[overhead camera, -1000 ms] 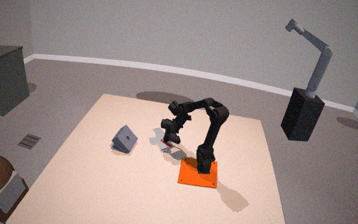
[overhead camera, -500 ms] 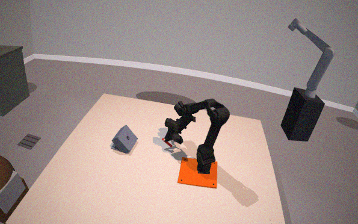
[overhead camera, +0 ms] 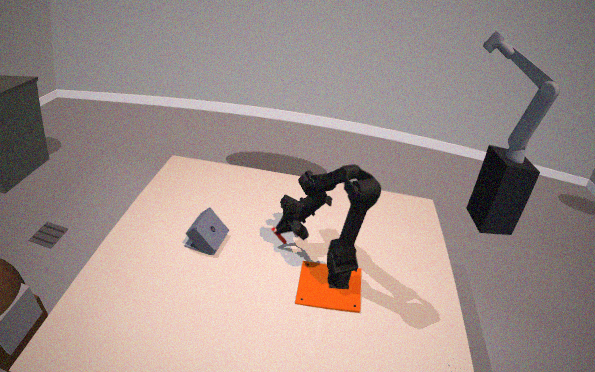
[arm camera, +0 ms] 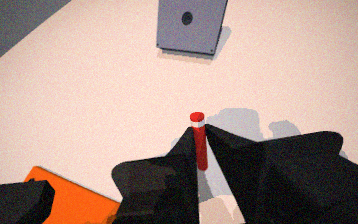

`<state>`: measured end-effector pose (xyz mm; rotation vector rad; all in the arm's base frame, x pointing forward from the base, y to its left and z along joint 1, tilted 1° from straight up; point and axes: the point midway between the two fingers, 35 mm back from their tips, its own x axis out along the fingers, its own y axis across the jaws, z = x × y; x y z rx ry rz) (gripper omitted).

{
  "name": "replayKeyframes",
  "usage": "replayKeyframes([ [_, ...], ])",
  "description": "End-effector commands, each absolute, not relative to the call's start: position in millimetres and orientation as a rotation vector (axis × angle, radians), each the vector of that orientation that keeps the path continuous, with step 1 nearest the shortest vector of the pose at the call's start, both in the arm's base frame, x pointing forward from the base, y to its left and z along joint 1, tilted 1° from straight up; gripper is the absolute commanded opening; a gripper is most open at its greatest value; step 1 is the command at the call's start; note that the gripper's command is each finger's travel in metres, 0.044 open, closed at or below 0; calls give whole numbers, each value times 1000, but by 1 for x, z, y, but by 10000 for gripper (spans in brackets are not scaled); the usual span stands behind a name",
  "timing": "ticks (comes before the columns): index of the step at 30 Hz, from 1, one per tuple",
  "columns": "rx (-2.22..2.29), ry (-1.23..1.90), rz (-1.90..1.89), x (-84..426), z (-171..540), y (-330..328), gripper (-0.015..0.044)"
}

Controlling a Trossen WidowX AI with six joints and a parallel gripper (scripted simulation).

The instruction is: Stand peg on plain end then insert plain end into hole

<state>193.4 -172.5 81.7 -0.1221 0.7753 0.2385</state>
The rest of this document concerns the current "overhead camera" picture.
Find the red peg with grey band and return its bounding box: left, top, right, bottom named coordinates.
left=271, top=228, right=287, bottom=244

